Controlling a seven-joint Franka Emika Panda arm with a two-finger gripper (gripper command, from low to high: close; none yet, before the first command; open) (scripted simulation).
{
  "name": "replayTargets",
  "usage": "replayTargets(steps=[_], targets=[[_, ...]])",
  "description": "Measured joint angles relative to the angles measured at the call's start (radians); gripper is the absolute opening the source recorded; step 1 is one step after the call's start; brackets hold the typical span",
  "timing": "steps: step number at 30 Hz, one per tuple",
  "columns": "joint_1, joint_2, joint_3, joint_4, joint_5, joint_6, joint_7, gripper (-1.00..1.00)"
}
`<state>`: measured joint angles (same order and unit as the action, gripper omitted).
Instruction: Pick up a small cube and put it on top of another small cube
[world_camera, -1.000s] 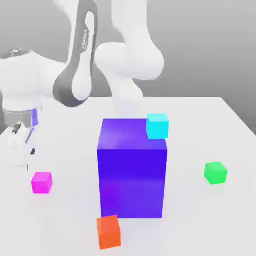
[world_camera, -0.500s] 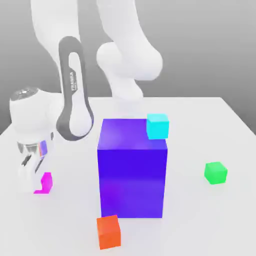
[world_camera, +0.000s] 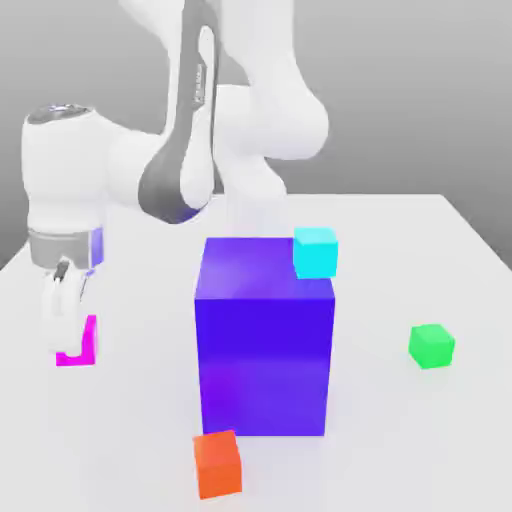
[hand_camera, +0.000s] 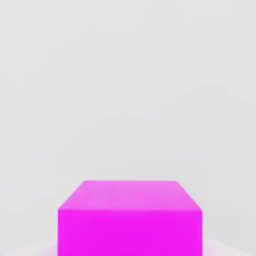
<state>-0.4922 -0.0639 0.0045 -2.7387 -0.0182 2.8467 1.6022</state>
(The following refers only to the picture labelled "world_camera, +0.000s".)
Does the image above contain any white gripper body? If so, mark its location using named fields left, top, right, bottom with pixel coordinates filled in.
left=42, top=266, right=90, bottom=356

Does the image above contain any small magenta cube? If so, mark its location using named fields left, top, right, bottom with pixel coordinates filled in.
left=55, top=314, right=98, bottom=368

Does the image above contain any small orange cube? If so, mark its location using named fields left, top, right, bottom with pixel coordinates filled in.
left=192, top=429, right=244, bottom=501

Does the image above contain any small cyan cube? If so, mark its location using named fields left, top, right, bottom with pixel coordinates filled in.
left=292, top=226, right=339, bottom=280

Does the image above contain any small green cube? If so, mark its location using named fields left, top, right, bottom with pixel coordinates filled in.
left=407, top=323, right=456, bottom=370

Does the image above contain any large blue box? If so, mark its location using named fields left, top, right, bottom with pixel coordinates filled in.
left=193, top=236, right=336, bottom=438

